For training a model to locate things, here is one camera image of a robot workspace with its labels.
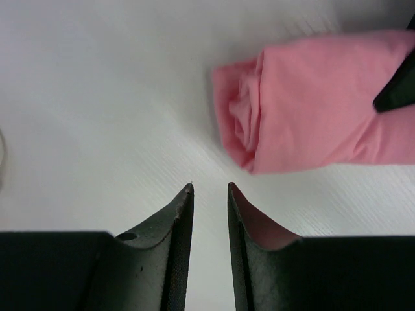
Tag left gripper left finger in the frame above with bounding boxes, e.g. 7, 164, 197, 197
1, 184, 194, 310

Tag pink t-shirt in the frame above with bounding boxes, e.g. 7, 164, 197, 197
212, 30, 414, 174

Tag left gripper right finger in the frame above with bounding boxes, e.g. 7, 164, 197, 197
228, 183, 414, 310

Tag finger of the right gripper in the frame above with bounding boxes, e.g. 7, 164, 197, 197
373, 51, 415, 113
407, 15, 415, 30

